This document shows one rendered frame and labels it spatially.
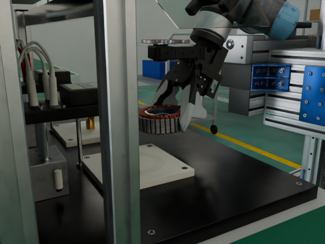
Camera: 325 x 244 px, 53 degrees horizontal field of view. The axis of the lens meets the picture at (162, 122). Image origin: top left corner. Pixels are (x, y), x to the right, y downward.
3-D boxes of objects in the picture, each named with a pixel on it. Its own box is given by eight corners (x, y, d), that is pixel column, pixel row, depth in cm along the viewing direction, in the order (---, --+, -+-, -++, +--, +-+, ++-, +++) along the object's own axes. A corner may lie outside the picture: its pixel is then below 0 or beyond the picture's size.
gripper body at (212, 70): (213, 102, 67) (235, 49, 67) (182, 86, 63) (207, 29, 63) (191, 96, 74) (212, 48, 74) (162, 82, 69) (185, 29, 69)
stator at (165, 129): (171, 116, 74) (170, 100, 73) (200, 128, 65) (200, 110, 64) (127, 126, 69) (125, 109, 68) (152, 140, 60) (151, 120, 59)
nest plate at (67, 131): (109, 121, 86) (109, 117, 86) (133, 136, 73) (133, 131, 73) (51, 129, 79) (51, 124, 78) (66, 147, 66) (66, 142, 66)
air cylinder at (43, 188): (58, 175, 53) (55, 143, 52) (69, 194, 47) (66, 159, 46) (25, 182, 51) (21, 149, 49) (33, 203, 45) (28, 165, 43)
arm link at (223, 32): (215, 7, 63) (191, 10, 69) (205, 29, 63) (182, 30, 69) (240, 27, 67) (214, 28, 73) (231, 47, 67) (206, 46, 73)
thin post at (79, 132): (84, 163, 58) (80, 109, 56) (86, 166, 57) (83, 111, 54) (75, 164, 58) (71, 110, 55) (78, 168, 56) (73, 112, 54)
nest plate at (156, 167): (152, 148, 66) (152, 143, 65) (194, 175, 53) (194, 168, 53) (79, 162, 59) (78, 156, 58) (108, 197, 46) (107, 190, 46)
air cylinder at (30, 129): (34, 136, 74) (32, 113, 72) (40, 145, 67) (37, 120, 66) (10, 140, 71) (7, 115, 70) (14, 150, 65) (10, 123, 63)
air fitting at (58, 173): (62, 187, 46) (60, 168, 45) (64, 190, 45) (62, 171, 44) (54, 189, 46) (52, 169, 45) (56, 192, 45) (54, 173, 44)
